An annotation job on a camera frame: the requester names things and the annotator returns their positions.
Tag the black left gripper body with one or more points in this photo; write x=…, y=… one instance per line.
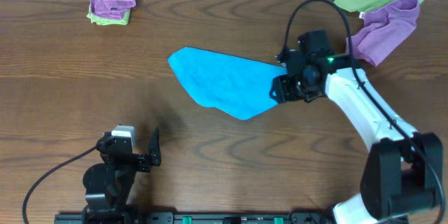
x=138, y=162

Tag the folded green cloth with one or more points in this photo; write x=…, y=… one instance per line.
x=103, y=21

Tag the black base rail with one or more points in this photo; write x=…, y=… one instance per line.
x=208, y=218

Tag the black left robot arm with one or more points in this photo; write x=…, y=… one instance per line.
x=108, y=184

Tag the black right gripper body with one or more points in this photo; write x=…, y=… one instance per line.
x=285, y=89

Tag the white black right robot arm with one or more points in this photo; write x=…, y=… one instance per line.
x=403, y=172

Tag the loose purple cloth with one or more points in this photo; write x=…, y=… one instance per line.
x=384, y=30

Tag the blue microfiber cloth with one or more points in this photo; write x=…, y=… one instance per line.
x=237, y=86

